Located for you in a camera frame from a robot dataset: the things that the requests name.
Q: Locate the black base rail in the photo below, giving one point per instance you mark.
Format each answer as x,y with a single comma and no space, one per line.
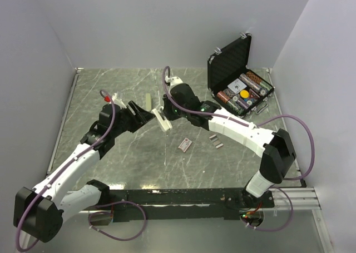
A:
194,203

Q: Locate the green yellow chip roll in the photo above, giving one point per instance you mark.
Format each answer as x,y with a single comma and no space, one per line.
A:
235,107

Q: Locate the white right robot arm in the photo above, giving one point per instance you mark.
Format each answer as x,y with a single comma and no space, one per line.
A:
274,148

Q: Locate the beige green stapler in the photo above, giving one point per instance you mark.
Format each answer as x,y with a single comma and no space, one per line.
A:
148,102

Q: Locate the white grey stapler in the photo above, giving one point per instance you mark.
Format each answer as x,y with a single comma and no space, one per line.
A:
163,122

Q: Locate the red white staple packet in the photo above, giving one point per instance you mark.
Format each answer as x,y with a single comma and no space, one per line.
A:
185,144

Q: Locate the purple poker chip roll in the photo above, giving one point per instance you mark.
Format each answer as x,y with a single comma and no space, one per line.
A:
242,103

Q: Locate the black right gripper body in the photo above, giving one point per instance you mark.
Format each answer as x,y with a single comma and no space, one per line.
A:
173,110

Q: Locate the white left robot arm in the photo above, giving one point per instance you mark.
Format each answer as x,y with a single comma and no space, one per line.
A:
42,210

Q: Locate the red poker chip roll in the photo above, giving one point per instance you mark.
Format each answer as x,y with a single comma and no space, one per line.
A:
223,97

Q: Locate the aluminium frame rail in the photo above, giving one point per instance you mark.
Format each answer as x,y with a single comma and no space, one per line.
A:
301,198

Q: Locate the yellow dealer button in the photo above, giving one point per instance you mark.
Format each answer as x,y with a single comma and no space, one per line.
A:
244,94

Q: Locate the white playing card box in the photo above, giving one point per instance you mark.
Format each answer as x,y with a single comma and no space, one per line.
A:
237,86

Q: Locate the black poker chip case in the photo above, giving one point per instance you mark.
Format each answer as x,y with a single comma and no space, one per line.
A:
229,63

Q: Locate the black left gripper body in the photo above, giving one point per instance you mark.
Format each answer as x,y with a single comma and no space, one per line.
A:
128,122

